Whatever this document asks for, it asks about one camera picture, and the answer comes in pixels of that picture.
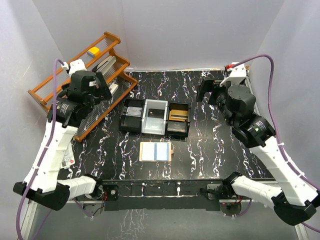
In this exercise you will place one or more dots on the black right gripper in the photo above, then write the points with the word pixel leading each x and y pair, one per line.
pixel 210 85

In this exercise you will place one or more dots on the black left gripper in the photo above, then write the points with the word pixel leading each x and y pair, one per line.
pixel 101 93

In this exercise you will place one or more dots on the beige leather card holder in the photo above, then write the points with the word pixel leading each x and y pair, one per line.
pixel 156 152

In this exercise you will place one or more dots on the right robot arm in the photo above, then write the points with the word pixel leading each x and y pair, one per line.
pixel 294 200

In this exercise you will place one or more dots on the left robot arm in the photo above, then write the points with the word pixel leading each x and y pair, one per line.
pixel 73 104

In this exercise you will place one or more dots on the grey card in right tray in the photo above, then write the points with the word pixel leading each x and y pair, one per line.
pixel 176 126

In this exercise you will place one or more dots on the silver card in left tray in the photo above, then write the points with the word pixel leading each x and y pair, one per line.
pixel 133 111

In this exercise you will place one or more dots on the black card in white tray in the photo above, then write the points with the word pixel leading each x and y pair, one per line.
pixel 156 113

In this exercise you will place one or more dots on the small white stapler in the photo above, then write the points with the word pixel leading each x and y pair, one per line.
pixel 113 87

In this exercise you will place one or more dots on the white black stapler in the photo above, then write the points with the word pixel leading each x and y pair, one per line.
pixel 104 66

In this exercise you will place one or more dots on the orange wooden shelf rack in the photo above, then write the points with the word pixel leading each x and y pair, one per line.
pixel 43 93

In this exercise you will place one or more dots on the yellow white tape measure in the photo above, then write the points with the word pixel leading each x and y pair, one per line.
pixel 93 52

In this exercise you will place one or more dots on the black right tray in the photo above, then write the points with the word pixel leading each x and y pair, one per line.
pixel 180 106

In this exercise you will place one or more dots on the black tray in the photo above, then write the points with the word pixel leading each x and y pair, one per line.
pixel 180 106
pixel 131 124

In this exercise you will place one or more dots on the black left tray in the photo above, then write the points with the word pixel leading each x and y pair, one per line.
pixel 131 124

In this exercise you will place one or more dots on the white tray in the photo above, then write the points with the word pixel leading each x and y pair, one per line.
pixel 154 126

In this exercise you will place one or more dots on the white printed paper sheet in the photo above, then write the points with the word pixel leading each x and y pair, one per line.
pixel 68 158

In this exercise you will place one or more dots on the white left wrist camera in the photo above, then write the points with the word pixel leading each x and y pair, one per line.
pixel 77 65

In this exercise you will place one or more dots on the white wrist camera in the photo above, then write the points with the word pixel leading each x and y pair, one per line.
pixel 236 73
pixel 77 65

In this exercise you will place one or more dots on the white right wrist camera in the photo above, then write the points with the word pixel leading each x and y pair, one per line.
pixel 236 73

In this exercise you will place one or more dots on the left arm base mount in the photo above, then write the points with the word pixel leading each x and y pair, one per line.
pixel 104 192

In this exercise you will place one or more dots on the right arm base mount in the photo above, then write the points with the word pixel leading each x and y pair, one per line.
pixel 219 191

